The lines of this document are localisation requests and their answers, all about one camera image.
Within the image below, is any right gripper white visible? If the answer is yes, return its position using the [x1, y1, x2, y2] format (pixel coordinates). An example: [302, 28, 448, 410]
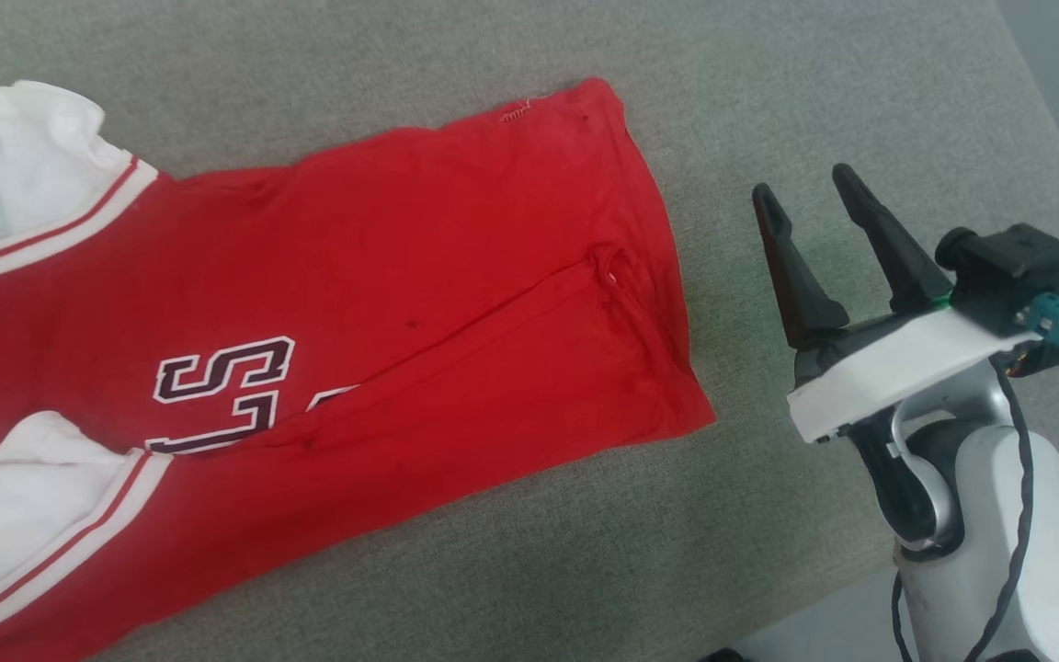
[752, 164, 1038, 445]

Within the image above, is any red white Bulls jersey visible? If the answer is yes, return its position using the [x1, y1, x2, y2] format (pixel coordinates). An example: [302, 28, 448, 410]
[0, 77, 717, 662]

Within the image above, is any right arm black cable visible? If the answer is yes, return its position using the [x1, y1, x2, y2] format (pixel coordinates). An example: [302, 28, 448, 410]
[891, 354, 1037, 662]

